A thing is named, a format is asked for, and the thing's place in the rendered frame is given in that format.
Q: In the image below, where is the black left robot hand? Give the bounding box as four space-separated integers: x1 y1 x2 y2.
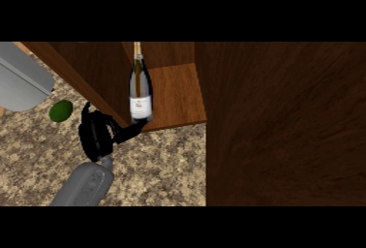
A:
77 101 149 163

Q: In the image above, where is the wine bottle with white label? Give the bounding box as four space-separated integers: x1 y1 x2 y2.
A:
129 41 155 124

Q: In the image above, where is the brown wooden cabinet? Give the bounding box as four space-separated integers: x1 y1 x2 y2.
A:
22 41 208 133

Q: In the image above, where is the brown wooden cabinet door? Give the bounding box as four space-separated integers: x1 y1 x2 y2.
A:
193 41 366 207

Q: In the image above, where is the green round vegetable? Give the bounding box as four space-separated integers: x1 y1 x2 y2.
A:
47 99 74 124

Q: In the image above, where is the grey rounded appliance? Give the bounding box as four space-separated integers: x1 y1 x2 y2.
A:
0 41 56 112

